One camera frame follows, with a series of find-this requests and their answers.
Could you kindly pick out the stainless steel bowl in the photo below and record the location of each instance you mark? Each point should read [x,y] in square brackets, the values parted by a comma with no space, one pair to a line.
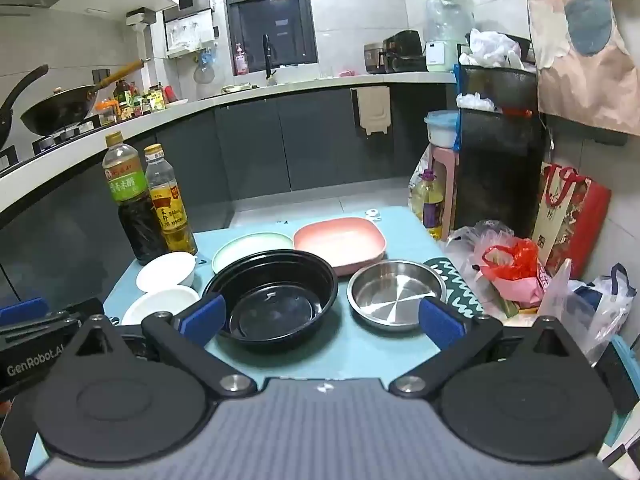
[390,295]

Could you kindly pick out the row of condiment bottles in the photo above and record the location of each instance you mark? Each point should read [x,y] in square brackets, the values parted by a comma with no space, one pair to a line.
[125,100]

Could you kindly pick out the clear plastic bag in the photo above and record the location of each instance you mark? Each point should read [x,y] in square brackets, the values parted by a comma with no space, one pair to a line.
[465,245]

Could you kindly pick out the large cooking oil bottle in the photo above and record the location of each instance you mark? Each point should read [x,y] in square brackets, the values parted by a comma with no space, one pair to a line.
[430,205]

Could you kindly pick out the pink plastic stool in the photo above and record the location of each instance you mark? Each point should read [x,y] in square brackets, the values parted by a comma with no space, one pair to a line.
[445,160]

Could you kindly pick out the small white bowl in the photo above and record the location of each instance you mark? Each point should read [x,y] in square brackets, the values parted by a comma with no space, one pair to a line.
[165,270]

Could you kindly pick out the dark window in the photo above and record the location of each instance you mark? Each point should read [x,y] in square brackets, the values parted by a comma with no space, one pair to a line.
[270,20]

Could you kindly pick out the red gift bag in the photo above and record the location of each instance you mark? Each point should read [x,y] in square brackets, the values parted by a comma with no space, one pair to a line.
[590,220]

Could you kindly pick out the dark vinegar bottle green label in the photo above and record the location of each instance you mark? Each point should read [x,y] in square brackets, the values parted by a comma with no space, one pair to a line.
[135,225]

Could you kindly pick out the black mesh cart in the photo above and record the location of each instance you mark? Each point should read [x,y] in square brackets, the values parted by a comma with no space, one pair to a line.
[500,185]

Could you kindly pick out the light green plate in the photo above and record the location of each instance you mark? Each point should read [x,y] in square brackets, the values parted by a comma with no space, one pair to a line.
[245,250]

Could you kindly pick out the white wall rack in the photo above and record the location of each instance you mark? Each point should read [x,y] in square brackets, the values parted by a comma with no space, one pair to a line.
[190,32]

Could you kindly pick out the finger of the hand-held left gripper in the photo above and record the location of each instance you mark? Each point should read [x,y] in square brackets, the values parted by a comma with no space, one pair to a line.
[22,311]

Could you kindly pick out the black plastic bowl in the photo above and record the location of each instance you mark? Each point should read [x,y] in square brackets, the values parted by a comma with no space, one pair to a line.
[300,280]

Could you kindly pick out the white container blue lid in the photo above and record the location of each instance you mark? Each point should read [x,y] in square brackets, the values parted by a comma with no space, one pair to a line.
[441,130]

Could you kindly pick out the oil bottle yellow label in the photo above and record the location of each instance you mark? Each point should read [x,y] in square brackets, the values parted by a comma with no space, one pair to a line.
[172,210]

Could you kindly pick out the black air fryer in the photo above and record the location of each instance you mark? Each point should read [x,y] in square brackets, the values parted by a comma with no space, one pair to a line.
[405,50]

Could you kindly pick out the pink square plate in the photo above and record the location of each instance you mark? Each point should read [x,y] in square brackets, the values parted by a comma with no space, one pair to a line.
[340,240]

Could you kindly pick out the crinkled clear bag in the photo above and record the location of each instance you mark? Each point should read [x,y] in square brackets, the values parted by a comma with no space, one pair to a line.
[419,175]

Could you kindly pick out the dark green patterned mat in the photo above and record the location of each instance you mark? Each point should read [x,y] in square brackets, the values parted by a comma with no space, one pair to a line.
[460,285]

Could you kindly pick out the white shallow bowl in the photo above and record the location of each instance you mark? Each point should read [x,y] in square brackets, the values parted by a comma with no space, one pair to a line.
[155,305]

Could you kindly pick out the white kitchen countertop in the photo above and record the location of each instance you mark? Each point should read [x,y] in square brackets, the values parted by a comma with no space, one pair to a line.
[310,85]

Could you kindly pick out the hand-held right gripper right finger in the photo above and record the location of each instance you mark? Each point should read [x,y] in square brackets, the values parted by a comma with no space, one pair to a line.
[440,322]

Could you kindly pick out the black frying pan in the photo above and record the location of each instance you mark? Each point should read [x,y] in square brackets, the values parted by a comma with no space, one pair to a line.
[25,82]

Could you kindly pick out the small panda clip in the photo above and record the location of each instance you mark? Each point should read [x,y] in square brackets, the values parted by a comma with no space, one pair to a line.
[373,214]

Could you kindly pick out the dark kitchen cabinets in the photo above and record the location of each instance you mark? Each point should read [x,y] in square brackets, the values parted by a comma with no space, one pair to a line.
[280,145]

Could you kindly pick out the gas stove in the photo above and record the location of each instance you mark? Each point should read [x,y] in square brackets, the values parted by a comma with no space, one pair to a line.
[65,135]

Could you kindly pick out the beige hanging bin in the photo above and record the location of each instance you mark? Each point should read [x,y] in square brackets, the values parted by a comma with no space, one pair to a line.
[371,110]

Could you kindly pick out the beige hanging apron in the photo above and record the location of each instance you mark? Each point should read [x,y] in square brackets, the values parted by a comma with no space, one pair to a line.
[575,70]

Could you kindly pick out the black kitchen faucet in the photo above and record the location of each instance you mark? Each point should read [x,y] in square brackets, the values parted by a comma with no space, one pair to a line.
[268,60]

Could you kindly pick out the pink soap bottle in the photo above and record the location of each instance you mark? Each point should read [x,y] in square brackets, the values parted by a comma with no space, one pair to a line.
[241,60]

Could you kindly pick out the light blue tablecloth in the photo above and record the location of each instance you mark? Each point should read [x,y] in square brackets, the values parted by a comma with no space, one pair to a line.
[320,360]

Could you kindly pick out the red plastic bag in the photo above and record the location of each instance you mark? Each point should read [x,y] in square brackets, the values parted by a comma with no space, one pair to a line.
[515,260]

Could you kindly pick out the white plastic bag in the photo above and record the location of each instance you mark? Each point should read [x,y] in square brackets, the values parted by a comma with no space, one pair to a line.
[490,47]
[475,102]

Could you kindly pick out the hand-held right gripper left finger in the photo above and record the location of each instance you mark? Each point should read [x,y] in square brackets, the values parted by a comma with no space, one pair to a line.
[202,317]

